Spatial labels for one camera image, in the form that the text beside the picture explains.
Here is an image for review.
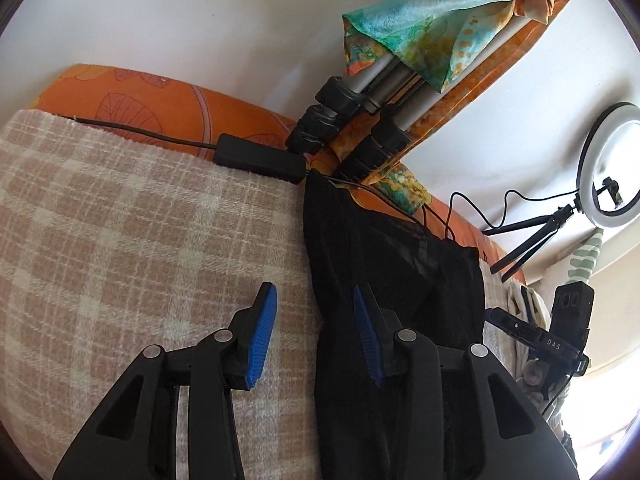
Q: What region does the beige checked blanket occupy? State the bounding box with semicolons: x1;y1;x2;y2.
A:
0;109;521;480

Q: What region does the black mini tripod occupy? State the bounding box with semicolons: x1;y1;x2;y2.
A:
481;203;576;282

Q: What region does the person's right hand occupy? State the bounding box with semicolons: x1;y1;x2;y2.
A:
520;357;553;401

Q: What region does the white ring light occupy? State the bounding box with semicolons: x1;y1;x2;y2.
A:
575;102;640;231

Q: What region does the colourful floral scarf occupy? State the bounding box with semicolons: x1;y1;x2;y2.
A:
340;0;585;216

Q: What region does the black gooseneck phone holder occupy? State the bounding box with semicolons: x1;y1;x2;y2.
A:
597;176;625;209

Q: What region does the orange patterned bedsheet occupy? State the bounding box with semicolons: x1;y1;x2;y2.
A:
27;63;531;286

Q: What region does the white tote bag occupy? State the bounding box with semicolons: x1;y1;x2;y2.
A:
502;280;551;361

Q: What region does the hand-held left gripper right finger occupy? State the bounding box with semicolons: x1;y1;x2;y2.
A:
352;282;581;480

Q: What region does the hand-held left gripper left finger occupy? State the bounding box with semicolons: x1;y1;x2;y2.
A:
52;282;278;480

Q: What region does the silver folded tripod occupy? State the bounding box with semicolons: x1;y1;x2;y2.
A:
285;0;556;186

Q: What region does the green patterned pillow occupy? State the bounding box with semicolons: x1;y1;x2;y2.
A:
567;227;603;286

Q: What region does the black ring light cable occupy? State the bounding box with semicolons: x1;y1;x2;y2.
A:
74;117;581;261

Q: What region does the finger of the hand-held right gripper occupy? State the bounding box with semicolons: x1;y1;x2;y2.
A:
484;307;546;346

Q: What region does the black sheer shirt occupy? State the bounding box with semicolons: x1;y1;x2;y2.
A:
302;170;488;480

